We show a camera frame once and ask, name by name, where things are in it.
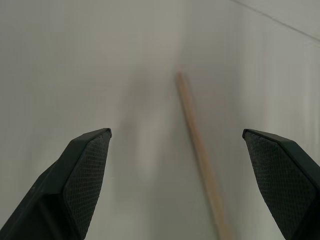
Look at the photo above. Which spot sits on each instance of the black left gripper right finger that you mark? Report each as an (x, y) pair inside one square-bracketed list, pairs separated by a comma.
[(282, 180)]

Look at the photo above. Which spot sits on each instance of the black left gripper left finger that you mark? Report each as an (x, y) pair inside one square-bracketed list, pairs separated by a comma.
[(75, 180)]

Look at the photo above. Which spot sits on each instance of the wooden chopstick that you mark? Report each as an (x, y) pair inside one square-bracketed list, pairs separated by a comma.
[(197, 145)]

